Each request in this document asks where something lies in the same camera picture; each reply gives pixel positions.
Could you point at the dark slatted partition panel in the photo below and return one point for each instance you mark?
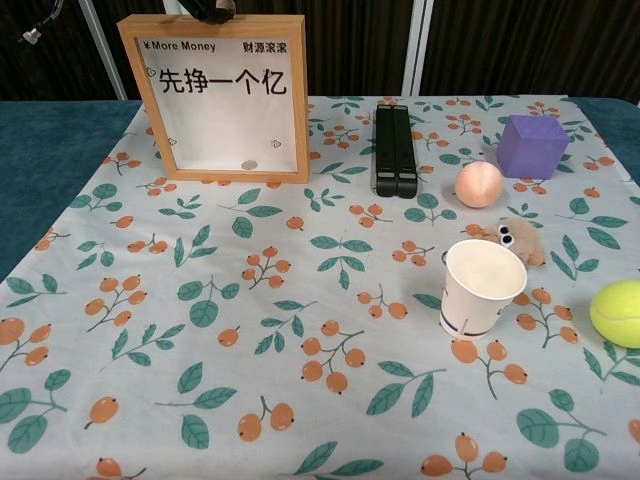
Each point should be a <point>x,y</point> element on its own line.
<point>355,50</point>
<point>40,70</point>
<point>525,50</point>

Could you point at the teal table cover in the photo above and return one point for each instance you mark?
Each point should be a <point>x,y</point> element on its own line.
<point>50,150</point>

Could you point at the white partition post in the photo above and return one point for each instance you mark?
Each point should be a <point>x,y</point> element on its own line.
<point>417,50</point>
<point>105,55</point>

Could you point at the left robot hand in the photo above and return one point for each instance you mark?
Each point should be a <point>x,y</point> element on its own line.
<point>202,11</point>

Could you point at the floral printed tablecloth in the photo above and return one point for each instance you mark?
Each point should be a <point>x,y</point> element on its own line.
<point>320,310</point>

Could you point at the peach coloured ball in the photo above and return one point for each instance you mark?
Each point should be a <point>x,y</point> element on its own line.
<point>479,185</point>

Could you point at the white paper cup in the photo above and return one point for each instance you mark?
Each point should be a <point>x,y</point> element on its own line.
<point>475,300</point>

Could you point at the yellow tennis ball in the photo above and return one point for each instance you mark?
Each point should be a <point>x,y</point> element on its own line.
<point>617,312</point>

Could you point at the black rectangular bar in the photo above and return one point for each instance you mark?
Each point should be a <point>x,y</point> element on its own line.
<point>395,150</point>

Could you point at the wooden coin box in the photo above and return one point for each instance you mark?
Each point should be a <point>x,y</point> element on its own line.
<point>299,100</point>

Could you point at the purple foam cube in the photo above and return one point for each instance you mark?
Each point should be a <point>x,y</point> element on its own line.
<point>530,150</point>

